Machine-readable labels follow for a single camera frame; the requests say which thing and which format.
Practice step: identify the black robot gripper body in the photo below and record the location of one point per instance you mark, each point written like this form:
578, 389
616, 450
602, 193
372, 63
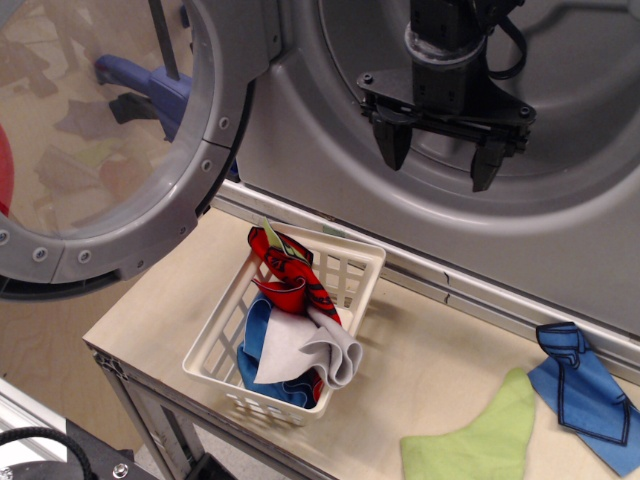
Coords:
450, 90

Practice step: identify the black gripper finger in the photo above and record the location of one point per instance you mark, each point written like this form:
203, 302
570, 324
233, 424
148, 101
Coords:
486, 163
393, 140

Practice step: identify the red patterned cloth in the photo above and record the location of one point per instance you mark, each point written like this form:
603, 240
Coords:
294, 287

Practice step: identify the grey felt cloth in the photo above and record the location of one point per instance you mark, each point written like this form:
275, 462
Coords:
295, 344

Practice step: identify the blue felt cloth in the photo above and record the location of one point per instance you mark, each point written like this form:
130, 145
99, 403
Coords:
301, 391

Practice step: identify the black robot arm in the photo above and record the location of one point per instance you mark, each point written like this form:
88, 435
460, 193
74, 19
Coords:
450, 18

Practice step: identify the grey washing machine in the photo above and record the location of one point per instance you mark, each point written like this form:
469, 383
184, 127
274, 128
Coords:
556, 235

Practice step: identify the white plastic laundry basket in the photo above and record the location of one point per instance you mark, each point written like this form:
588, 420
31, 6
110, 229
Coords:
347, 269

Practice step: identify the round washing machine door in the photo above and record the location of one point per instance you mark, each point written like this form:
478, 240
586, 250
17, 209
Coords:
134, 236

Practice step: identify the blue clamp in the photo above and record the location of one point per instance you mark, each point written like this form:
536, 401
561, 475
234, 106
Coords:
154, 95

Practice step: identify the blue stitched cloth on table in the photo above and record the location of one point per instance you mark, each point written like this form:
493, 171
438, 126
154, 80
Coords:
586, 399

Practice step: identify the green felt cloth on table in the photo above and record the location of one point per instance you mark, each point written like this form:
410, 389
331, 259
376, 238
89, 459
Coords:
493, 446

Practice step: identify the red object at left edge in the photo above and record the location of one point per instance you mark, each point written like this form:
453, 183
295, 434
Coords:
7, 173

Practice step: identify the aluminium table frame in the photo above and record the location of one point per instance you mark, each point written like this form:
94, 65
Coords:
168, 420

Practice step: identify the black metal base plate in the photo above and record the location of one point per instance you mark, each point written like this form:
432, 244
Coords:
62, 450

